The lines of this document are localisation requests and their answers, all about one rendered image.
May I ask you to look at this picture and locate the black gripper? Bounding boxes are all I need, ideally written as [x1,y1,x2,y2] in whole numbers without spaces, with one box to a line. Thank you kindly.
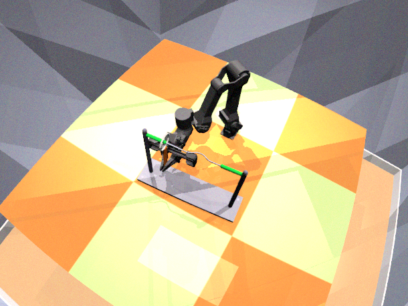
[148,131,197,172]

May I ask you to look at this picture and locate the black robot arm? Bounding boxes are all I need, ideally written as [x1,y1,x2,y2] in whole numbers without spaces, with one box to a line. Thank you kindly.
[168,60,251,149]

